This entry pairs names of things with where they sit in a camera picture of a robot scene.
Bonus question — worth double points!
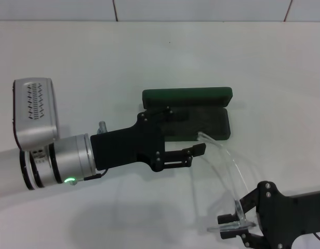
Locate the clear transparent glasses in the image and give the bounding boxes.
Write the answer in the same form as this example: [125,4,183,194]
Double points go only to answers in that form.
[190,131,257,233]

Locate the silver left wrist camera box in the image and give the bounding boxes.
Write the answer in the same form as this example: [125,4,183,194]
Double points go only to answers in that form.
[13,77,60,151]

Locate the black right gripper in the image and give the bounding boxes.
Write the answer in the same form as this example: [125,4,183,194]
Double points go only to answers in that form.
[217,181,320,249]

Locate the left arm black plug cable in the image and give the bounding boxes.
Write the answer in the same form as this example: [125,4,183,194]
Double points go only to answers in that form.
[68,169,109,186]

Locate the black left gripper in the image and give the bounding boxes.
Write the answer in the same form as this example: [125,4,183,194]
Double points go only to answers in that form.
[90,105,207,173]

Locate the dark green glasses case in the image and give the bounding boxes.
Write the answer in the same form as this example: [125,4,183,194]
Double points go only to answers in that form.
[141,86,233,143]

